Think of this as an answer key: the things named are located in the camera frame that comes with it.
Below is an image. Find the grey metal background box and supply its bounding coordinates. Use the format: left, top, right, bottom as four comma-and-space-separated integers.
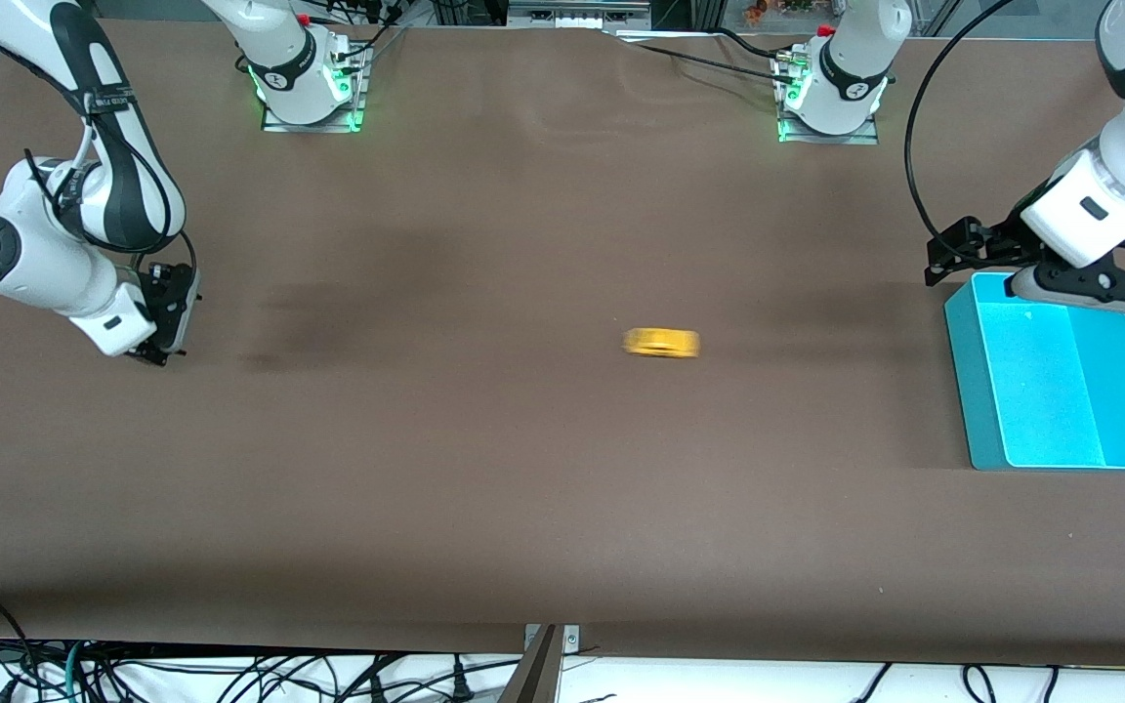
507, 0, 652, 31

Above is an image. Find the yellow toy beetle car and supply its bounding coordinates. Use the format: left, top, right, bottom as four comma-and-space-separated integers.
622, 327, 702, 361

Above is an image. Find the cyan plastic storage bin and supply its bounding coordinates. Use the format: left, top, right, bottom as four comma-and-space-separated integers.
943, 271, 1125, 472

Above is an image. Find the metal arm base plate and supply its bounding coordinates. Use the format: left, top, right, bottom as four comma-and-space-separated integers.
262, 44, 369, 134
775, 49, 882, 146

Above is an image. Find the dark support beam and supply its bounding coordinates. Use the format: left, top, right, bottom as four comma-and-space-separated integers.
498, 625, 563, 703

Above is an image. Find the small metal table bracket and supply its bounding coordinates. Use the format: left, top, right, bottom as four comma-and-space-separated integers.
523, 624, 581, 655

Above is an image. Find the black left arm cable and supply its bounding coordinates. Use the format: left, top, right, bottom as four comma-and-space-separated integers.
902, 0, 1009, 245

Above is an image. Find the short black table cable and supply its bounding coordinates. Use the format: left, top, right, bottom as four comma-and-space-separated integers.
714, 25, 788, 60

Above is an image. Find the teal floor cable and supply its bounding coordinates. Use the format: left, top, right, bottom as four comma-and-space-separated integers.
61, 640, 87, 703

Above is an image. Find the black base connector cable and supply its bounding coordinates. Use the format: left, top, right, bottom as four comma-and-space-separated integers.
333, 0, 413, 63

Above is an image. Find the long black table cable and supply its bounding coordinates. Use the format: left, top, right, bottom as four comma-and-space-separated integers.
602, 27, 798, 85

